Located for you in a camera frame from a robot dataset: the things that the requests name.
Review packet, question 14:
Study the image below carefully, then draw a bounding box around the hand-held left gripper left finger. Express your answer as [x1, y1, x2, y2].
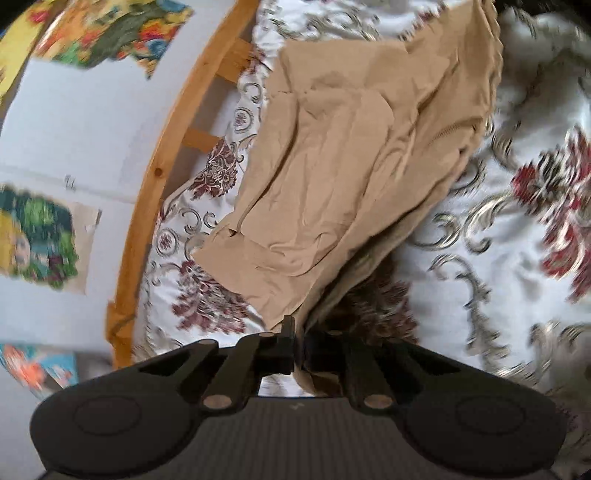
[137, 315, 296, 413]

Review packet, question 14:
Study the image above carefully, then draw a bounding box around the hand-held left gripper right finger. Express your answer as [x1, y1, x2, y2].
[302, 323, 463, 412]

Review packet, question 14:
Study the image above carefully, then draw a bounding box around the tan hooded jacket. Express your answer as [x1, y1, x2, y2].
[190, 0, 504, 398]

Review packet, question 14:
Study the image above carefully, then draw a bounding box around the floral white bedsheet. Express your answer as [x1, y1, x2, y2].
[131, 0, 591, 480]

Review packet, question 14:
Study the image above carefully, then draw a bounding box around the orange-haired cartoon figure poster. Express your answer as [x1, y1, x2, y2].
[0, 344, 80, 398]

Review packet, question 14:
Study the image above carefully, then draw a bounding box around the blond cartoon figure poster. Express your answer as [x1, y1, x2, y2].
[0, 184, 101, 296]

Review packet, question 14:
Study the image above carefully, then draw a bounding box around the colourful landscape poster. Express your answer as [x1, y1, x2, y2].
[0, 0, 195, 100]

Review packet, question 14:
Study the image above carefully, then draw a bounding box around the wooden bed frame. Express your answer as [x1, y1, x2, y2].
[105, 0, 264, 370]

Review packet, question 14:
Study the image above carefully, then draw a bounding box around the white wall pipe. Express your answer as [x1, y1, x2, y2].
[0, 168, 139, 204]

